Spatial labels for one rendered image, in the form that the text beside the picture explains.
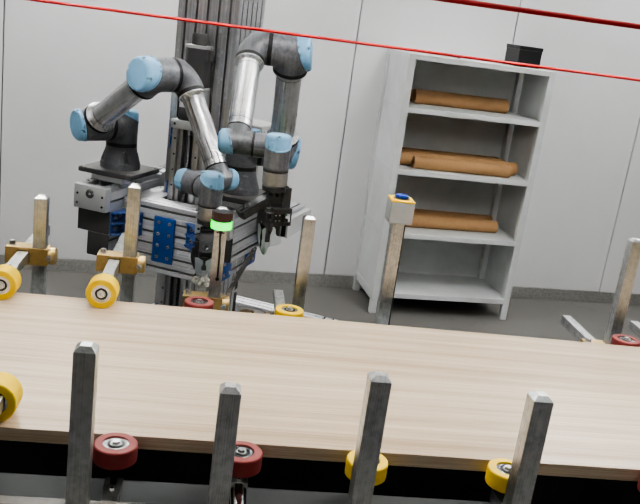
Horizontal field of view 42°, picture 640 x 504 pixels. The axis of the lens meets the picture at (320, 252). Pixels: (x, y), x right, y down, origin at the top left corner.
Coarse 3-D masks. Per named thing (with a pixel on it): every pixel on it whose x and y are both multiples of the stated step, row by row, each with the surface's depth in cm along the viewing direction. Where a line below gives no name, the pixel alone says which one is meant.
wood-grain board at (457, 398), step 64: (0, 320) 199; (64, 320) 204; (128, 320) 209; (192, 320) 215; (256, 320) 221; (320, 320) 227; (64, 384) 172; (128, 384) 176; (192, 384) 180; (256, 384) 184; (320, 384) 188; (448, 384) 197; (512, 384) 202; (576, 384) 208; (192, 448) 158; (320, 448) 161; (384, 448) 164; (448, 448) 167; (512, 448) 171; (576, 448) 174
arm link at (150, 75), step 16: (144, 64) 268; (160, 64) 270; (176, 64) 275; (128, 80) 273; (144, 80) 268; (160, 80) 271; (176, 80) 275; (112, 96) 285; (128, 96) 280; (144, 96) 276; (80, 112) 296; (96, 112) 292; (112, 112) 288; (80, 128) 296; (96, 128) 295; (112, 128) 300
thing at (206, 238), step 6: (204, 228) 264; (210, 228) 264; (204, 234) 262; (210, 234) 262; (204, 240) 260; (210, 240) 261; (204, 246) 258; (210, 246) 259; (198, 252) 258; (204, 252) 257; (210, 252) 257
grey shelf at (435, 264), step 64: (448, 64) 512; (384, 128) 500; (448, 128) 525; (512, 128) 530; (384, 192) 492; (448, 192) 538; (512, 192) 525; (384, 256) 494; (448, 256) 551; (512, 256) 512
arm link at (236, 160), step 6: (258, 132) 296; (228, 156) 297; (234, 156) 296; (240, 156) 295; (246, 156) 295; (228, 162) 298; (234, 162) 296; (240, 162) 296; (246, 162) 296; (252, 162) 298; (258, 162) 297
